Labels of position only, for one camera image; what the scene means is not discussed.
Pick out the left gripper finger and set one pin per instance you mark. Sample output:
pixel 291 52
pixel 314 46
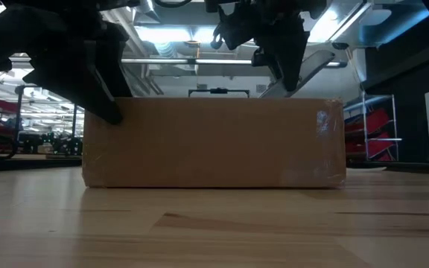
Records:
pixel 62 74
pixel 115 67

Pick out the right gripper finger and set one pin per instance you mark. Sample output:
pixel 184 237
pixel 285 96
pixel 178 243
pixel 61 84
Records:
pixel 289 59
pixel 260 57

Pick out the brown taped cardboard box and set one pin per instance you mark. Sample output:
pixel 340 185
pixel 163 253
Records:
pixel 214 145

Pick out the dark ceiling dome sensor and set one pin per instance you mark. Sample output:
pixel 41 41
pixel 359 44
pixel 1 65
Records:
pixel 340 46

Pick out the dark background robot station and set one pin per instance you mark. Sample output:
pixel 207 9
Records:
pixel 62 145

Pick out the red and blue bin rack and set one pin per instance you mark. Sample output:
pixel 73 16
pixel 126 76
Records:
pixel 372 123

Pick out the black background gantry frame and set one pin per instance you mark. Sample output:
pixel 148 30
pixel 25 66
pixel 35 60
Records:
pixel 19 104
pixel 218 90

